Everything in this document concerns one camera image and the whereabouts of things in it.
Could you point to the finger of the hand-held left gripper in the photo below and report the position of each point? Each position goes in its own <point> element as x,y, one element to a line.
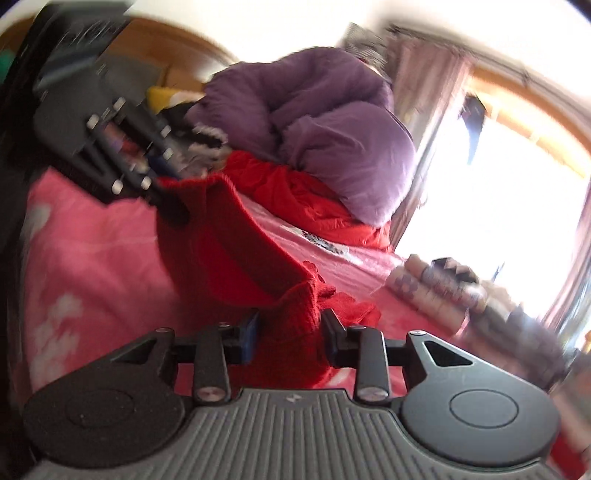
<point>152,138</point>
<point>134,184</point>

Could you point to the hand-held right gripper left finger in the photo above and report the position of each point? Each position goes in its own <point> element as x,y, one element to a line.
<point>250,336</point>

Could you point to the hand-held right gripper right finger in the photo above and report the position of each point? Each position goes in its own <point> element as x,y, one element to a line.
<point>330,333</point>

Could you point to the red sweater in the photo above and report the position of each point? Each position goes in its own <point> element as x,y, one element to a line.
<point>240,258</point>

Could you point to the yellow cloth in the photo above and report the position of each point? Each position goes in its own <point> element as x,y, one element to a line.
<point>159,98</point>

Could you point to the black white folded garment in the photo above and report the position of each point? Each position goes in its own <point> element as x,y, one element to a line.
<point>207,141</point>

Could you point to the pink floral blanket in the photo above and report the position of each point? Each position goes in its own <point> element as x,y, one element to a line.
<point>101,277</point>

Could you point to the wooden headboard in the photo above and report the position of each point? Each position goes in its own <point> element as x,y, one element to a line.
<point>184,41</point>

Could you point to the floral folded pajamas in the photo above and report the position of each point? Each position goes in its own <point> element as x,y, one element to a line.
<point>438,286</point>

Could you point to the red crumpled garment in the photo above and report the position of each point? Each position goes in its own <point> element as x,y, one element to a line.
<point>304,198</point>

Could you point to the purple quilt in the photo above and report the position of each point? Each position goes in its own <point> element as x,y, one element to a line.
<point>323,124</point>

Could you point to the pink curtain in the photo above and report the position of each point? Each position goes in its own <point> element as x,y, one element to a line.
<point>415,115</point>

